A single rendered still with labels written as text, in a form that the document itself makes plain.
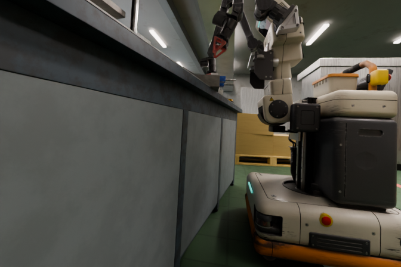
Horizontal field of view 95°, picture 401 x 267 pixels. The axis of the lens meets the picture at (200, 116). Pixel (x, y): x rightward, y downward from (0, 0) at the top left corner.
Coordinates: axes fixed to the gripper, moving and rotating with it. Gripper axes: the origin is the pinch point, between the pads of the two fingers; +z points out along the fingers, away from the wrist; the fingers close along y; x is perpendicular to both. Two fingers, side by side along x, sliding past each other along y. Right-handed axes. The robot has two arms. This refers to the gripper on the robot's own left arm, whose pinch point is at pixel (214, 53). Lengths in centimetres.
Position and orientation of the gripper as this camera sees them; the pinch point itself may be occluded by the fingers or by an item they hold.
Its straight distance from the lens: 104.1
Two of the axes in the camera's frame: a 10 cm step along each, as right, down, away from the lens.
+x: 8.6, 4.9, -1.6
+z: -4.9, 8.7, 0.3
